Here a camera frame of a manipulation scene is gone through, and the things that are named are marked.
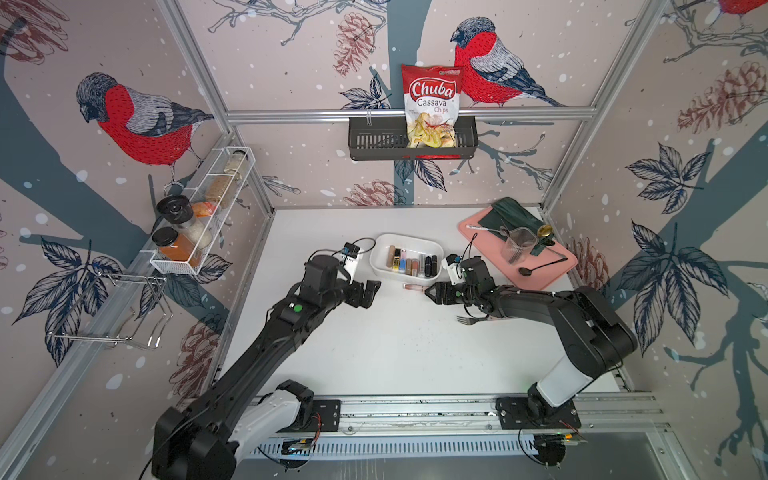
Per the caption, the fork with pink handle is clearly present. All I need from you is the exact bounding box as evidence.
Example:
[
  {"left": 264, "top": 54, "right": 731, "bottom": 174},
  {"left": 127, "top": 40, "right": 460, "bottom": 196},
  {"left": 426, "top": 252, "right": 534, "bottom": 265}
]
[{"left": 456, "top": 316, "right": 489, "bottom": 326}]

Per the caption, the orange spice jar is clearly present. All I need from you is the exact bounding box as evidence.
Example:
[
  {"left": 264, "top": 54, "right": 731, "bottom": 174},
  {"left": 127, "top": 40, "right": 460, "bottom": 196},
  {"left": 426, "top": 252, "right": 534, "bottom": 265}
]
[{"left": 151, "top": 227, "right": 195, "bottom": 262}]

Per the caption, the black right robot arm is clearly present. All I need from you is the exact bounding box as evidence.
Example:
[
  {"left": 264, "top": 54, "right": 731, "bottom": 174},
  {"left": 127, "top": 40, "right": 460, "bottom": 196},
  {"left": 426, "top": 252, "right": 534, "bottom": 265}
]
[{"left": 424, "top": 256, "right": 639, "bottom": 425}]

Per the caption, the metal wire hook rack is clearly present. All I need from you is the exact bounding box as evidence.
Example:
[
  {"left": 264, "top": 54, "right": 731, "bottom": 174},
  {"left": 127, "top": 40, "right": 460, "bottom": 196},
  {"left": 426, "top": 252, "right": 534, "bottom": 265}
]
[{"left": 45, "top": 274, "right": 174, "bottom": 350}]

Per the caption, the clear plastic cup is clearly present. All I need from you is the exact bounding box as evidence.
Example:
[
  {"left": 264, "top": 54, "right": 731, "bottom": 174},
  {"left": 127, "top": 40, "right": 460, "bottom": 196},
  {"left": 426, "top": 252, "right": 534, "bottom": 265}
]
[{"left": 501, "top": 227, "right": 537, "bottom": 265}]

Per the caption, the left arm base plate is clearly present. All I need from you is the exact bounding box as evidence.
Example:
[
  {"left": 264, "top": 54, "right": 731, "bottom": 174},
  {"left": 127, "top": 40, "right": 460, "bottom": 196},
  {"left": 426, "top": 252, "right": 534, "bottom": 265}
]
[{"left": 298, "top": 399, "right": 341, "bottom": 433}]

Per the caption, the pink rectangular tray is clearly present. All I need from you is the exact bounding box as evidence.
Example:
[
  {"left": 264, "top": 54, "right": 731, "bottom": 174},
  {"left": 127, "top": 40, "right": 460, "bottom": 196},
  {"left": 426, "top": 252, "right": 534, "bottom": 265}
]
[{"left": 458, "top": 207, "right": 577, "bottom": 290}]

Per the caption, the black spoon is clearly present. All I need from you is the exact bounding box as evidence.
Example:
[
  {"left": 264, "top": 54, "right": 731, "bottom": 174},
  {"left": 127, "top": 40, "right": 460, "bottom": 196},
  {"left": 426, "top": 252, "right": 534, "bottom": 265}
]
[{"left": 518, "top": 257, "right": 568, "bottom": 277}]

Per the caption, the white handle utensil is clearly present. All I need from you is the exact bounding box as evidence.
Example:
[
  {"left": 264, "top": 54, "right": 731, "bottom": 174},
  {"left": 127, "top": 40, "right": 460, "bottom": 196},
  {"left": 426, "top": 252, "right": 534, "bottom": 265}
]
[{"left": 466, "top": 225, "right": 507, "bottom": 234}]

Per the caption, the dark green folded cloth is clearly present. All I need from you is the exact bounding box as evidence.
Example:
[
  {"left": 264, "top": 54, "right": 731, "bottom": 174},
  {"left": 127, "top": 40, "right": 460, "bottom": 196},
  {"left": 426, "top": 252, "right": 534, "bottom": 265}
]
[{"left": 477, "top": 197, "right": 545, "bottom": 256}]

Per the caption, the black wall basket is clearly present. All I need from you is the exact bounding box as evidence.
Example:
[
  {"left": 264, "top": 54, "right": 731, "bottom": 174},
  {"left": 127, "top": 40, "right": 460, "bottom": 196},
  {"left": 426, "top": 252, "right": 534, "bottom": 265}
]
[{"left": 347, "top": 115, "right": 479, "bottom": 162}]

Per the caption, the black lid spice jar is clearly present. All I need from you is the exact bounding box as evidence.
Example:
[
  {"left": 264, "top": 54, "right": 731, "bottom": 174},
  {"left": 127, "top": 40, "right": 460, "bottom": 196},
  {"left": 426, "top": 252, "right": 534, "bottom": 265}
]
[{"left": 156, "top": 195, "right": 213, "bottom": 248}]

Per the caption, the white plastic storage box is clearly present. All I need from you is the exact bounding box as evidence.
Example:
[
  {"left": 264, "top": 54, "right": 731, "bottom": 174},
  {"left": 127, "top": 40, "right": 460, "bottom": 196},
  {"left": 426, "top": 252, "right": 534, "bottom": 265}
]
[{"left": 369, "top": 233, "right": 445, "bottom": 286}]

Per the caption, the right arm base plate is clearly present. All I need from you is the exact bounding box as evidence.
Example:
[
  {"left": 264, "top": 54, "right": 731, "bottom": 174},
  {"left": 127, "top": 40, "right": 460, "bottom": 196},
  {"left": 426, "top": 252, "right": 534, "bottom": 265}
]
[{"left": 494, "top": 395, "right": 582, "bottom": 430}]

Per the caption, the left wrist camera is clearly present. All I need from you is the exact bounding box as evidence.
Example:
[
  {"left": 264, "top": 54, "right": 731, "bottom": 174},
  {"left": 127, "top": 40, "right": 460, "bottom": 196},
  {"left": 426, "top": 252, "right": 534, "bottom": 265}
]
[{"left": 341, "top": 242, "right": 362, "bottom": 282}]

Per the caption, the red cassava chips bag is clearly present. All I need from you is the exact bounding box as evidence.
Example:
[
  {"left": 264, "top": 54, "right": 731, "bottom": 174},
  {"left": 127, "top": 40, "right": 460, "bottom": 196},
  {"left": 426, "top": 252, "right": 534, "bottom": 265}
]
[{"left": 401, "top": 65, "right": 463, "bottom": 148}]

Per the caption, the gold black lipstick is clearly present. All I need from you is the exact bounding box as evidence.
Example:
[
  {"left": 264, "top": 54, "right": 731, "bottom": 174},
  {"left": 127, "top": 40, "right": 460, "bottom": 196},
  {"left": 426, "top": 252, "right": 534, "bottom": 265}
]
[{"left": 392, "top": 248, "right": 401, "bottom": 271}]

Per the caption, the beige lipstick tube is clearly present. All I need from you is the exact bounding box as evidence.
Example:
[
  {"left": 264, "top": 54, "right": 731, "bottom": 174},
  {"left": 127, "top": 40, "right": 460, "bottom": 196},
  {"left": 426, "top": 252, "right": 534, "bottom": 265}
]
[{"left": 385, "top": 245, "right": 396, "bottom": 269}]

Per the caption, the gold spoon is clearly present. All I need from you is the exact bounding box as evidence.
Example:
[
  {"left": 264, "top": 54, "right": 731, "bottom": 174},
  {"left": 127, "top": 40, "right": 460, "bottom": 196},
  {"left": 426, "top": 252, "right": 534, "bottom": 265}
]
[{"left": 537, "top": 224, "right": 555, "bottom": 248}]

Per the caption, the white wire spice rack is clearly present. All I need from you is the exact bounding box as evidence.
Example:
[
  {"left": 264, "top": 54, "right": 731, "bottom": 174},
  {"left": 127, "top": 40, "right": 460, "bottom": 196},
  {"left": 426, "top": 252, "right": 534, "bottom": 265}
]
[{"left": 150, "top": 146, "right": 255, "bottom": 277}]

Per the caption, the pink clear lip gloss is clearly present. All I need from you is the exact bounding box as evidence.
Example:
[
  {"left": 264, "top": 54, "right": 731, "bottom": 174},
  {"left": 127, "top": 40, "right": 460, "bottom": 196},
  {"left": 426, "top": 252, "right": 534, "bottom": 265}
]
[{"left": 403, "top": 284, "right": 429, "bottom": 293}]

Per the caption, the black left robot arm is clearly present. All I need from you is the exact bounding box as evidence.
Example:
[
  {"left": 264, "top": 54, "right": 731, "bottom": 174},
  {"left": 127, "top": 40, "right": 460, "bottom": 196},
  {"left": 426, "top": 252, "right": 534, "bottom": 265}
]
[{"left": 142, "top": 255, "right": 381, "bottom": 479}]

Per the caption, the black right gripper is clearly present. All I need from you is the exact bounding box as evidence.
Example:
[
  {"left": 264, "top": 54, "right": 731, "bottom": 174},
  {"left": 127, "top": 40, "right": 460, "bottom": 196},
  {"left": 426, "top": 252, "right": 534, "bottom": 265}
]
[{"left": 422, "top": 281, "right": 478, "bottom": 307}]

